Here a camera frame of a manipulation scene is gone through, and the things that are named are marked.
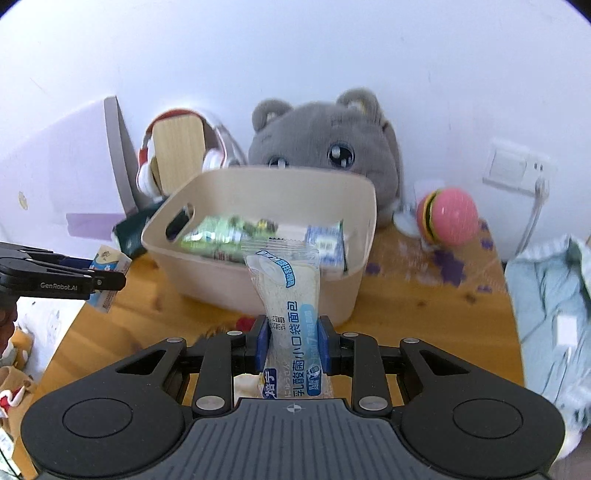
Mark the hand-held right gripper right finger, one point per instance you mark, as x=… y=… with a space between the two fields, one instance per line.
x=324 y=341

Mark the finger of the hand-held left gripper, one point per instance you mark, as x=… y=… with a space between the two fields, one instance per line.
x=55 y=279
x=41 y=254

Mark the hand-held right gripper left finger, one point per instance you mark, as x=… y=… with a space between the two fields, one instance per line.
x=262 y=339

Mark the white bread packet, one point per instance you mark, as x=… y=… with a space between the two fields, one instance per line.
x=288 y=295

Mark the small colourful snack packet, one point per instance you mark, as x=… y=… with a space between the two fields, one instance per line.
x=108 y=263

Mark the beige plastic storage bin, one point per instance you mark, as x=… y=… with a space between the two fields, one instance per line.
x=207 y=286

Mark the white blue-lettered snack packet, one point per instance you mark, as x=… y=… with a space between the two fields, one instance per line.
x=328 y=244

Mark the green snack packet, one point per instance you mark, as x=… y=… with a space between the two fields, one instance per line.
x=212 y=240

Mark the red plush piece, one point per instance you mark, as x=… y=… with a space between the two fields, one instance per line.
x=240 y=323

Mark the orange plush toy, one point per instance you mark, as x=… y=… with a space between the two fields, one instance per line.
x=14 y=369

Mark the white purple wardrobe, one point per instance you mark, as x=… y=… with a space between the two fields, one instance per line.
x=55 y=175

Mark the wooden desk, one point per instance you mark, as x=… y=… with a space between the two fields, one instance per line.
x=138 y=300

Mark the dark green tissue pack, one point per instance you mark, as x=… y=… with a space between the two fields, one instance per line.
x=131 y=230

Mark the white red headphones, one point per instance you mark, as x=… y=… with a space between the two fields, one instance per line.
x=145 y=177

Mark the white round stand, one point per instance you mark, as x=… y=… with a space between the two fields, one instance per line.
x=406 y=221

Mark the purple printed table mat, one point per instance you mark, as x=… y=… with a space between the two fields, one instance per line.
x=450 y=267

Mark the wooden headphone stand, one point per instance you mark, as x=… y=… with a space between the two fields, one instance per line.
x=178 y=147

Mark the pink burger ball toy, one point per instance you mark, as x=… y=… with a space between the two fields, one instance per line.
x=450 y=214

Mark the grey plush toy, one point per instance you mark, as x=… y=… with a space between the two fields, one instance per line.
x=314 y=134

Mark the light blue clothing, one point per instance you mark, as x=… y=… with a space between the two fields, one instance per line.
x=540 y=295

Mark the white charger block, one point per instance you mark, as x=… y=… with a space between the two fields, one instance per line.
x=566 y=330

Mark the white wall socket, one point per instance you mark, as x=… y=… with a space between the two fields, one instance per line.
x=505 y=161

